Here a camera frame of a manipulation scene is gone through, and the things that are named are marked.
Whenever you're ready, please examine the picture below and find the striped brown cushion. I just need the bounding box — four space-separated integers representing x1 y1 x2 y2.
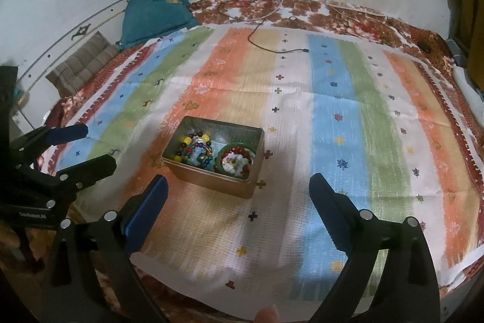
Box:
46 32 120 97

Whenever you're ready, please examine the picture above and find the white jade pendant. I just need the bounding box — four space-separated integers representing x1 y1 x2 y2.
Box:
221 152 244 174

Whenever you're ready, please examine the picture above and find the red floral bedsheet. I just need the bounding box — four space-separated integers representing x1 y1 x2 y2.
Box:
189 0 454 73

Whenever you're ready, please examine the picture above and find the yellow and dark bead bracelet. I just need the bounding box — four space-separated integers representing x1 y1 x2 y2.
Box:
174 132 214 169

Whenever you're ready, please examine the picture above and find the white pillow at edge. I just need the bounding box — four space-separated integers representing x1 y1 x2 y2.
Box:
452 66 484 126

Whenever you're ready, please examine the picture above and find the striped colourful bed cloth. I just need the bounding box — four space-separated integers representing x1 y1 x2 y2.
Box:
42 26 483 321

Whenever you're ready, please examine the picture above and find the gold metal tin box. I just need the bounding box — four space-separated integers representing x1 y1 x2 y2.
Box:
162 116 265 199

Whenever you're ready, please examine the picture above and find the green jade bangle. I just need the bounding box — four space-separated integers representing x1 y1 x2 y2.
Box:
213 143 255 180

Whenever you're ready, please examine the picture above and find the dark red bead bracelet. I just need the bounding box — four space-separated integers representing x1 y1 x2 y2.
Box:
216 144 255 178

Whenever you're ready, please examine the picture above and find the teal cloth bundle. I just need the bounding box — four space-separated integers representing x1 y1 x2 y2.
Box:
119 0 198 49

